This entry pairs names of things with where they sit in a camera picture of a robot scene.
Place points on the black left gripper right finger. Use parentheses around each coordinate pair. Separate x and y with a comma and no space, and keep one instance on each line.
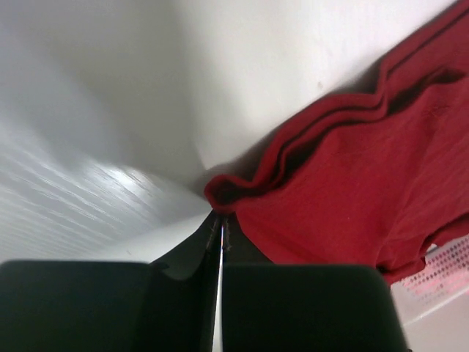
(268,307)

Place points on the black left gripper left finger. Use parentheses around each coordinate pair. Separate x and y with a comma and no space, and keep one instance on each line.
(166,305)

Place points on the dark red t shirt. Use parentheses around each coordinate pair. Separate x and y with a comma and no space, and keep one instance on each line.
(369,179)

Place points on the white plastic laundry basket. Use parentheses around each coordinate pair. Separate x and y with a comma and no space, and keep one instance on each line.
(433,304)

